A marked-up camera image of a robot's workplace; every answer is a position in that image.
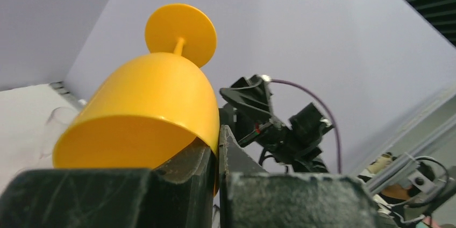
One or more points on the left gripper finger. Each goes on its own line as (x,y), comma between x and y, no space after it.
(179,193)

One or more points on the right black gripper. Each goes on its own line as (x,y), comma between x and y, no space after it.
(251,197)

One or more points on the clear wine glass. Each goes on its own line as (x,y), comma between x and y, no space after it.
(56,124)

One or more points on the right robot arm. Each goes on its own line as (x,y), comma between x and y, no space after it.
(306,141)

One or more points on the yellow wine glass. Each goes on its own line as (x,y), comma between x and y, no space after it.
(153,106)

